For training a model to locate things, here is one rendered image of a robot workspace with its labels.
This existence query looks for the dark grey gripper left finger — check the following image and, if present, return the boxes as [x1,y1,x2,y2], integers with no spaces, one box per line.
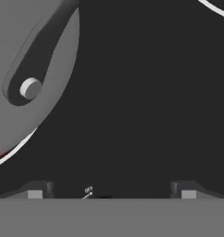
[0,181,55,200]

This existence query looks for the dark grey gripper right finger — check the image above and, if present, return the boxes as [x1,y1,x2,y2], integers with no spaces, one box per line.
[169,181,224,200]

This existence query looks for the black glass hob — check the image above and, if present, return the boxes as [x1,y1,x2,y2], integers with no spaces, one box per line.
[0,0,224,200]

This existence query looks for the grey pan with dark handle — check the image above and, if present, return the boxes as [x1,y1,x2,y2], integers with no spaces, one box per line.
[0,0,81,159]

